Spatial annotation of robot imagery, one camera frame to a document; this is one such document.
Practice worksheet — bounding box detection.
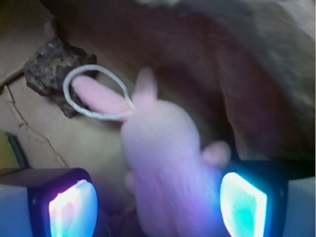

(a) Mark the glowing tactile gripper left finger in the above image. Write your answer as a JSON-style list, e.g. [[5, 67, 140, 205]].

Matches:
[[0, 168, 98, 237]]

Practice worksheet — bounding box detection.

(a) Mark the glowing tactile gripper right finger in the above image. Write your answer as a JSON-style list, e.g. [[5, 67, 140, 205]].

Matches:
[[220, 160, 316, 237]]

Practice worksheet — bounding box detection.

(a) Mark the pink plush bunny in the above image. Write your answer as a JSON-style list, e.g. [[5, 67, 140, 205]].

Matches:
[[63, 65, 231, 237]]

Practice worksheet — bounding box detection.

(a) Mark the yellow sponge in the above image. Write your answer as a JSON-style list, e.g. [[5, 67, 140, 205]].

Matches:
[[0, 130, 26, 169]]

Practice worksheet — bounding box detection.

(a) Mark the brown paper bag tray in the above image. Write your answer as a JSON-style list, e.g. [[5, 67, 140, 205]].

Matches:
[[0, 0, 316, 237]]

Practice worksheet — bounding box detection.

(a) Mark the brown rough rock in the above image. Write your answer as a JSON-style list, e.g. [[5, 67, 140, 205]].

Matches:
[[23, 38, 97, 118]]

